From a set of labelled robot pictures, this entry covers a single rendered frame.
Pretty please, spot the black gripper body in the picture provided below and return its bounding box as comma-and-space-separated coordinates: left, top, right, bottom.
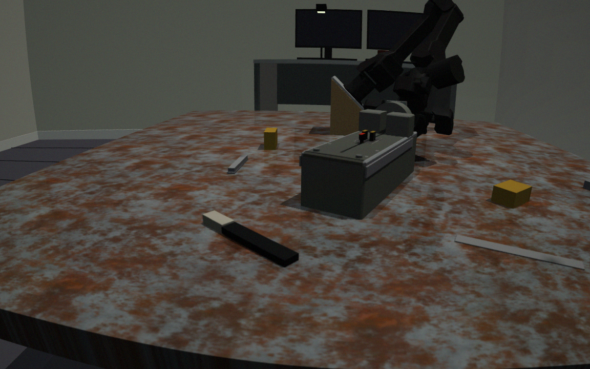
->
363, 94, 454, 135

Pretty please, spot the grey flat bar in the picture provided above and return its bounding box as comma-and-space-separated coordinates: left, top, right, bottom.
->
455, 234, 585, 270

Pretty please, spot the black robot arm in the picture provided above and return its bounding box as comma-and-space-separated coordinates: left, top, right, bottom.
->
344, 0, 465, 106

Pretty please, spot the dark grey rectangular bar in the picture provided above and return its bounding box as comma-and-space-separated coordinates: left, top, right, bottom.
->
227, 155, 248, 174

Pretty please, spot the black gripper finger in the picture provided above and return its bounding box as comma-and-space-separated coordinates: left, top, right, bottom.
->
412, 113, 427, 137

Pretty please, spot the black flat bar with beige end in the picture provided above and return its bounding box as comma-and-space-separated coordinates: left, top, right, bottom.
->
203, 210, 299, 268

